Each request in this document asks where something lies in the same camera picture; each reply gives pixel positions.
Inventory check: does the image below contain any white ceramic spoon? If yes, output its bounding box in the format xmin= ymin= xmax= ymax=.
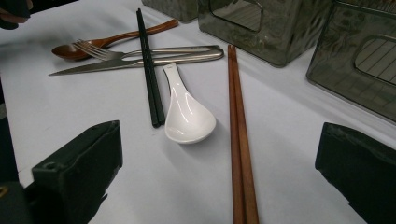
xmin=162 ymin=63 xmax=218 ymax=145

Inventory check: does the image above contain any brown wooden chopstick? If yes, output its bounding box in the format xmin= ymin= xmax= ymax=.
xmin=231 ymin=45 xmax=261 ymax=224
xmin=227 ymin=44 xmax=247 ymax=224

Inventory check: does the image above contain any brown wooden spoon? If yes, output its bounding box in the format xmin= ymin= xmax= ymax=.
xmin=50 ymin=18 xmax=180 ymax=62

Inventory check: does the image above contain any metal fork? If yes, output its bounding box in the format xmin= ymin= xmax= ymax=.
xmin=73 ymin=39 xmax=220 ymax=62

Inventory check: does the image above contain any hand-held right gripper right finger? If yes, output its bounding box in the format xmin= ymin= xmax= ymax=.
xmin=315 ymin=121 xmax=396 ymax=224

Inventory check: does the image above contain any metal knife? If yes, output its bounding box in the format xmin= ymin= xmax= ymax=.
xmin=49 ymin=49 xmax=225 ymax=77

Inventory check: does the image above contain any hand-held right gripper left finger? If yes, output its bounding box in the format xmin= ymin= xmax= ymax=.
xmin=31 ymin=119 xmax=124 ymax=224

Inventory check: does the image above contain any black chopstick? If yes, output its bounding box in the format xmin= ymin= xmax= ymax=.
xmin=138 ymin=8 xmax=166 ymax=126
xmin=135 ymin=7 xmax=161 ymax=129

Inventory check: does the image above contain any white table mat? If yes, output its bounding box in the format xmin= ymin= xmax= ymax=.
xmin=0 ymin=0 xmax=396 ymax=224

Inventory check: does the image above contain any clear grey plastic bin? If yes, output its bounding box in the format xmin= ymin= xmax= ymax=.
xmin=197 ymin=0 xmax=332 ymax=68
xmin=306 ymin=0 xmax=396 ymax=124
xmin=141 ymin=0 xmax=200 ymax=22

